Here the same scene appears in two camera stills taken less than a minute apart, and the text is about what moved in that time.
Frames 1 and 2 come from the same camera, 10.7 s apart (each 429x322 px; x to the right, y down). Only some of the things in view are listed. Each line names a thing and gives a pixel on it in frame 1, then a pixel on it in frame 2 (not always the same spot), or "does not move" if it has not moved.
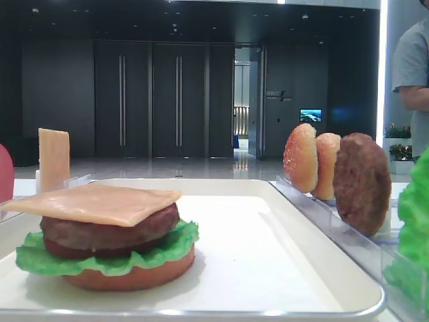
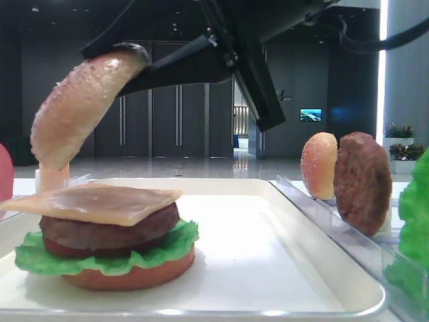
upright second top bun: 328,145 does not move
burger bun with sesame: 300,157 → 71,107
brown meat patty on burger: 153,227 does not move
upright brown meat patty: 362,183 does not move
